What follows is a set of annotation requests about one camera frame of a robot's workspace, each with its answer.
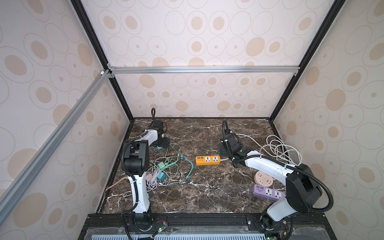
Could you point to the orange power strip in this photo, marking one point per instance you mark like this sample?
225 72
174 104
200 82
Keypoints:
207 160

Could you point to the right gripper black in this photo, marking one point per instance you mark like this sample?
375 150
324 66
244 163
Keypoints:
222 151

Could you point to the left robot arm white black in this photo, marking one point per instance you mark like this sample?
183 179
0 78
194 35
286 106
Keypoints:
135 162

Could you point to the horizontal aluminium rail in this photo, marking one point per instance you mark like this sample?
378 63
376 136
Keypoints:
200 70

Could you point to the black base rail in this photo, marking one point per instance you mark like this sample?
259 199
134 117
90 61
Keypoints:
252 221

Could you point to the purple power strip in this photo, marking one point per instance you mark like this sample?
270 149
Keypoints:
268 193

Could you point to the left diagonal aluminium rail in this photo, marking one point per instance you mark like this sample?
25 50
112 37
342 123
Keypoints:
21 184

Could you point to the teal charger adapter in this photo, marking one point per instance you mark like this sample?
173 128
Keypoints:
162 176

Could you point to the round beige power socket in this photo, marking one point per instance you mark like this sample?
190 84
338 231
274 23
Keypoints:
263 179

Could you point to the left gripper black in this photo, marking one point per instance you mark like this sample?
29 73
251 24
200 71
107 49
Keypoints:
166 142

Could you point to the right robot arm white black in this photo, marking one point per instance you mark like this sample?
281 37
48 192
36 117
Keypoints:
304 192

